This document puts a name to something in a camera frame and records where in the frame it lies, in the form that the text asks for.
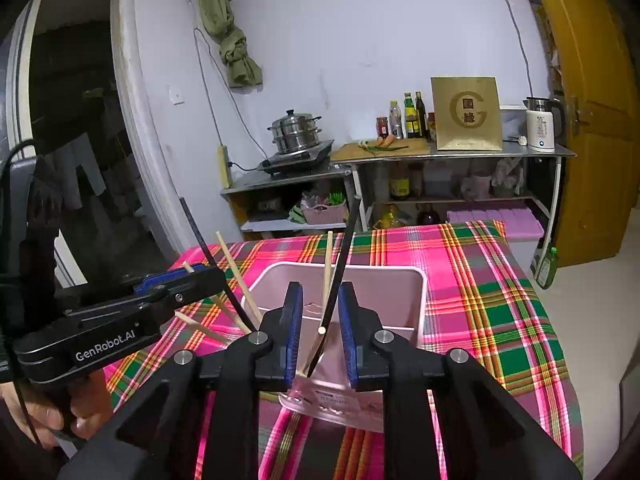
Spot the gold paper gift bag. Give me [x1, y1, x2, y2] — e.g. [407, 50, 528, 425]
[431, 77, 503, 152]

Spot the black chopstick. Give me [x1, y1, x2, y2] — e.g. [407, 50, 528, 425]
[304, 195, 362, 380]
[179, 196, 256, 332]

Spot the clear plastic bottle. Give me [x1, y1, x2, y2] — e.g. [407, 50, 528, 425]
[388, 100, 404, 139]

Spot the white wall switch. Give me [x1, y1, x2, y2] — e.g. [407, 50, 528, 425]
[168, 86, 184, 106]

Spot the low metal stove cabinet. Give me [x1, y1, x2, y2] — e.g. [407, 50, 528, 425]
[220, 162, 356, 240]

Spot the person left hand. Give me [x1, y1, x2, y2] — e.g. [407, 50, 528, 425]
[1, 370, 113, 450]

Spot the dark soy sauce bottle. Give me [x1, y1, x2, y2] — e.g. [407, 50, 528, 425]
[416, 91, 428, 139]

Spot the purple lidded storage box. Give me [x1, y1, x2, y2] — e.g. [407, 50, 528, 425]
[444, 206, 546, 271]

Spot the black induction cooker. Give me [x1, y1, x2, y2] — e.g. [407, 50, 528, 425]
[258, 140, 334, 176]

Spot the red lidded jar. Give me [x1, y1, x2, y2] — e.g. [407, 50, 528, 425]
[376, 117, 388, 139]

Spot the light wooden chopstick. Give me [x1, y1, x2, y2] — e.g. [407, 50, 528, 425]
[216, 231, 262, 326]
[181, 261, 250, 334]
[174, 311, 231, 346]
[296, 325, 326, 377]
[322, 230, 333, 316]

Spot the green bottle on floor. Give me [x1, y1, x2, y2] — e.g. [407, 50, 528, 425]
[536, 247, 558, 289]

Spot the pink plaid tablecloth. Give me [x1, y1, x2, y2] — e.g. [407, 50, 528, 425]
[104, 221, 584, 479]

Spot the pink plastic utensil caddy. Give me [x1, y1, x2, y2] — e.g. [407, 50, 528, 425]
[240, 261, 430, 434]

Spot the metal kitchen shelf rack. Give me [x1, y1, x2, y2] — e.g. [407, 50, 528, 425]
[333, 141, 575, 273]

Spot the wooden cutting board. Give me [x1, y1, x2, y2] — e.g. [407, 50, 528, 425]
[331, 139, 434, 162]

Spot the small pink basket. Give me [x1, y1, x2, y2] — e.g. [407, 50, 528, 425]
[300, 193, 348, 226]

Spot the yellow wooden door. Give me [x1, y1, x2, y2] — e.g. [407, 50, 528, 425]
[542, 0, 639, 266]

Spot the orange carrot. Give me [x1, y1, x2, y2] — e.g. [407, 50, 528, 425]
[375, 133, 396, 148]

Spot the green oil bottle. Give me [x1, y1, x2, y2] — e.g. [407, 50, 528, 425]
[404, 92, 421, 139]

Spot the yellow oil jug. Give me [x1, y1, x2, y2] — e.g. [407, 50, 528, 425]
[374, 204, 409, 229]

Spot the olive green knotted curtain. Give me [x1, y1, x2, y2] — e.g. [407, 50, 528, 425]
[198, 0, 262, 88]

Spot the white electric kettle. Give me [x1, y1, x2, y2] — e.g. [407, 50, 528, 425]
[523, 96, 566, 152]

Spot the yellow power strip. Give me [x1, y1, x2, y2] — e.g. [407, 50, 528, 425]
[217, 144, 233, 188]

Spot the stainless steel steamer pot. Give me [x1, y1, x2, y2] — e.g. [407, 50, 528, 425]
[268, 110, 321, 155]

